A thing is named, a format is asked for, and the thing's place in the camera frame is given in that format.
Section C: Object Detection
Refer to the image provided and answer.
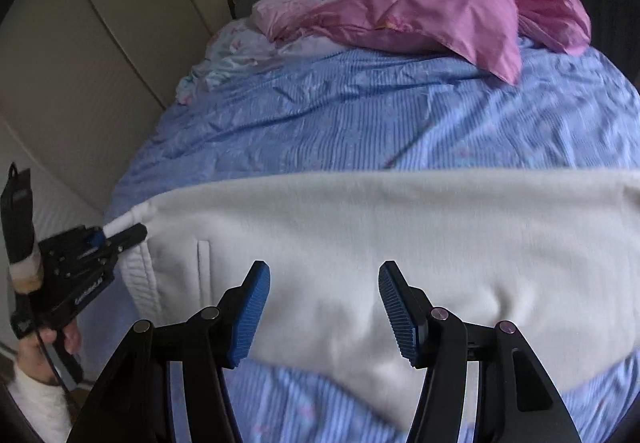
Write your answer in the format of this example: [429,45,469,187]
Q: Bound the person's left hand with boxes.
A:
[17,323,83,383]

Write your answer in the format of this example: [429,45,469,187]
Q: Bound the large pink pillow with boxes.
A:
[272,0,523,85]

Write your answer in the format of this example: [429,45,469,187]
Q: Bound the beige wardrobe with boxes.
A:
[0,0,236,224]

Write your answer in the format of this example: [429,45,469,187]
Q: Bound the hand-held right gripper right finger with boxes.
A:
[378,261,583,443]

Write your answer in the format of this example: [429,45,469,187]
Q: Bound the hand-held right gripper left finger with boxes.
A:
[67,261,271,443]

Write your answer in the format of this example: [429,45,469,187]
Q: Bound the blue striped bed sheet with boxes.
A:
[75,36,640,443]

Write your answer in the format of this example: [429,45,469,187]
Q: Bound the white fleece pants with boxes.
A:
[104,167,640,424]

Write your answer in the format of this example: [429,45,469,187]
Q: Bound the small pink pillow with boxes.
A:
[511,0,592,56]

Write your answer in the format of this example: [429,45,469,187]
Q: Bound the black cable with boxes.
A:
[32,328,81,419]

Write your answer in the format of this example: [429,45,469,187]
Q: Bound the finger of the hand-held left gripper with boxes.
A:
[87,222,149,252]

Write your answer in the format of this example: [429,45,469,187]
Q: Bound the pale floral blanket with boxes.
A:
[175,0,333,105]

